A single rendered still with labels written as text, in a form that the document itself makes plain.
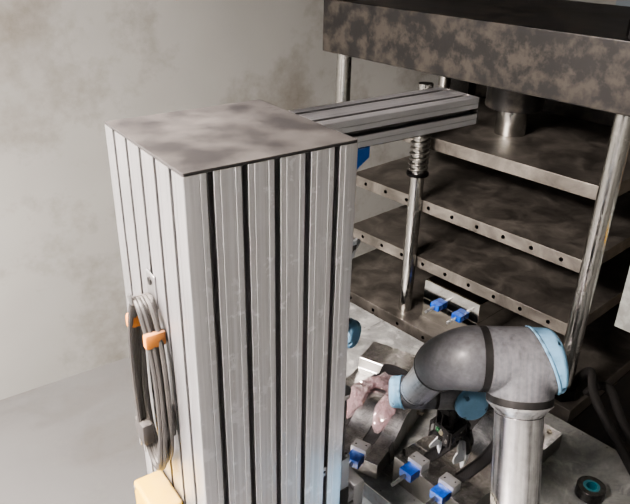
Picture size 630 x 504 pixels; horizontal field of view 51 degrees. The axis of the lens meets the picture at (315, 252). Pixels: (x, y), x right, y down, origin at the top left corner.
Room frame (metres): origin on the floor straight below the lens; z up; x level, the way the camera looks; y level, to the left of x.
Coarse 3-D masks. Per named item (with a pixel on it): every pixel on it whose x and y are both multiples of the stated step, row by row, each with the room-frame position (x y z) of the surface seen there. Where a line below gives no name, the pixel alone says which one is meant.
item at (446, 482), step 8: (440, 480) 1.36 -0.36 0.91; (448, 480) 1.35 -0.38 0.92; (456, 480) 1.35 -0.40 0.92; (432, 488) 1.33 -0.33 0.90; (440, 488) 1.33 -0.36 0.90; (448, 488) 1.33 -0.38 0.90; (456, 488) 1.33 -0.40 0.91; (432, 496) 1.32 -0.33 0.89; (440, 496) 1.31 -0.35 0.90; (448, 496) 1.32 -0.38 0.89
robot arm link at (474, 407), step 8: (440, 392) 1.21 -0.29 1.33; (448, 392) 1.21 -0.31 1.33; (456, 392) 1.21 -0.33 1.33; (464, 392) 1.20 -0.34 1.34; (472, 392) 1.19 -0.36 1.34; (480, 392) 1.20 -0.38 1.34; (440, 400) 1.20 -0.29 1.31; (448, 400) 1.20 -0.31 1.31; (456, 400) 1.19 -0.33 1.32; (464, 400) 1.18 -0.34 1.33; (472, 400) 1.18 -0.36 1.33; (480, 400) 1.18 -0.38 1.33; (440, 408) 1.20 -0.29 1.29; (448, 408) 1.20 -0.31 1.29; (456, 408) 1.18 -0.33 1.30; (464, 408) 1.18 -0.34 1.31; (472, 408) 1.18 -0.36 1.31; (480, 408) 1.18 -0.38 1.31; (464, 416) 1.18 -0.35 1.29; (472, 416) 1.18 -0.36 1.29; (480, 416) 1.18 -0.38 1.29
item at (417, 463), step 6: (414, 456) 1.44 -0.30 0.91; (420, 456) 1.44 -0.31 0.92; (408, 462) 1.43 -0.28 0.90; (414, 462) 1.42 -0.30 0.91; (420, 462) 1.42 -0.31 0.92; (426, 462) 1.42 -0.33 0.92; (402, 468) 1.40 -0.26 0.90; (408, 468) 1.41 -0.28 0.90; (414, 468) 1.41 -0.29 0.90; (420, 468) 1.40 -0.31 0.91; (426, 468) 1.42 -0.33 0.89; (402, 474) 1.39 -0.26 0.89; (408, 474) 1.38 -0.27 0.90; (414, 474) 1.39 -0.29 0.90; (396, 480) 1.37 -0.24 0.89; (408, 480) 1.38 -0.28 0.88
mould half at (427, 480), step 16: (480, 432) 1.56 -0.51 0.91; (544, 432) 1.62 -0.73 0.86; (560, 432) 1.62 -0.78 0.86; (416, 448) 1.50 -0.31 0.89; (480, 448) 1.51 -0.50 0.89; (544, 448) 1.55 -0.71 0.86; (400, 464) 1.45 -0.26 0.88; (432, 464) 1.44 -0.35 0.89; (448, 464) 1.44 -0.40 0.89; (416, 480) 1.40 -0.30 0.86; (432, 480) 1.38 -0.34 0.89; (480, 480) 1.38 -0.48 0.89; (416, 496) 1.40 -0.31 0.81; (464, 496) 1.32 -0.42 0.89; (480, 496) 1.32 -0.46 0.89
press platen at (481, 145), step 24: (480, 120) 2.75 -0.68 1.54; (528, 120) 2.77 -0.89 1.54; (552, 120) 2.78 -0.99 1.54; (576, 120) 2.79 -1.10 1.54; (432, 144) 2.49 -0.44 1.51; (456, 144) 2.41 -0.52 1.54; (480, 144) 2.41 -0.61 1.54; (504, 144) 2.42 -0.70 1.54; (528, 144) 2.43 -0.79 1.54; (552, 144) 2.43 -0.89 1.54; (576, 144) 2.44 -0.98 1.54; (600, 144) 2.45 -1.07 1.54; (504, 168) 2.25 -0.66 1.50; (528, 168) 2.18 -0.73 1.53; (552, 168) 2.16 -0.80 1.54; (576, 168) 2.16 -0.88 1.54; (600, 168) 2.17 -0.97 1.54; (576, 192) 2.05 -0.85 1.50; (624, 192) 2.06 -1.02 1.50
